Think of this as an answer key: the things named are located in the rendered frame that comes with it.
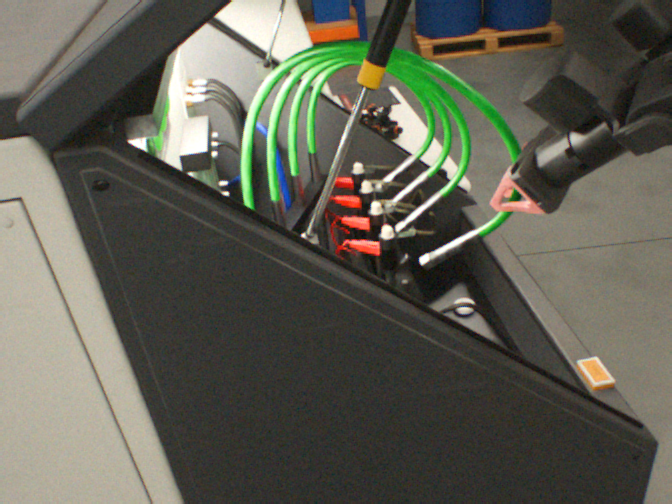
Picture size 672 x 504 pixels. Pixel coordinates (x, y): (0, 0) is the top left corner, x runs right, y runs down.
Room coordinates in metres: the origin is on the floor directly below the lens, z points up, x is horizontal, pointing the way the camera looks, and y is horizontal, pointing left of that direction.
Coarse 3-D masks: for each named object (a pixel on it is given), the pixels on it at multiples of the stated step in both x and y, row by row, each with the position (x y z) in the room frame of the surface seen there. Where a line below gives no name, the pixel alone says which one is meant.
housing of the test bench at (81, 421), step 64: (0, 0) 0.91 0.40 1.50; (64, 0) 0.83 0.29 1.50; (0, 64) 0.54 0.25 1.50; (0, 128) 0.45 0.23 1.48; (0, 192) 0.45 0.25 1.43; (64, 192) 0.46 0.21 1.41; (0, 256) 0.45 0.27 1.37; (64, 256) 0.45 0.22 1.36; (0, 320) 0.44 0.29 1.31; (64, 320) 0.45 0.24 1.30; (0, 384) 0.44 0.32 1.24; (64, 384) 0.45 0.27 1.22; (128, 384) 0.45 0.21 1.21; (0, 448) 0.44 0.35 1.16; (64, 448) 0.44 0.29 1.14; (128, 448) 0.45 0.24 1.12
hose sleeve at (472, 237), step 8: (472, 232) 0.71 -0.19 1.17; (456, 240) 0.72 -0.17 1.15; (464, 240) 0.71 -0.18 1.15; (472, 240) 0.70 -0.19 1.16; (440, 248) 0.72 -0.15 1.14; (448, 248) 0.71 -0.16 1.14; (456, 248) 0.71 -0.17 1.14; (464, 248) 0.71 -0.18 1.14; (432, 256) 0.72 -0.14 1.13; (440, 256) 0.72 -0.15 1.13; (448, 256) 0.71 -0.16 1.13
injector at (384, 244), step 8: (392, 232) 0.83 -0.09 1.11; (384, 240) 0.81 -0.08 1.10; (392, 240) 0.81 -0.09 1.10; (384, 248) 0.81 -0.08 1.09; (392, 248) 0.81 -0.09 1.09; (384, 256) 0.81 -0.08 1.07; (392, 256) 0.81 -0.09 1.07; (408, 256) 0.83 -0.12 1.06; (384, 264) 0.81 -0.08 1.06; (392, 264) 0.81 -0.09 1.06; (400, 264) 0.82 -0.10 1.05; (384, 272) 0.82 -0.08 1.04; (392, 272) 0.81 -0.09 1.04; (384, 280) 0.82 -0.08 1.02; (392, 280) 0.82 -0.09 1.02
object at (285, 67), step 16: (320, 48) 0.76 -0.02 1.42; (336, 48) 0.75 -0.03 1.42; (352, 48) 0.75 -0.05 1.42; (368, 48) 0.74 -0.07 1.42; (288, 64) 0.77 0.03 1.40; (416, 64) 0.73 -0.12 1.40; (432, 64) 0.72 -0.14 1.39; (272, 80) 0.78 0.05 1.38; (448, 80) 0.71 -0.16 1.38; (256, 96) 0.79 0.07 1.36; (480, 96) 0.71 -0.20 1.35; (256, 112) 0.79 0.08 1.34; (496, 112) 0.70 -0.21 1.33; (496, 128) 0.70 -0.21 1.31; (512, 144) 0.69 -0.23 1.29; (512, 160) 0.69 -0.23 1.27; (512, 192) 0.69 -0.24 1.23; (496, 224) 0.70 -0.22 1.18
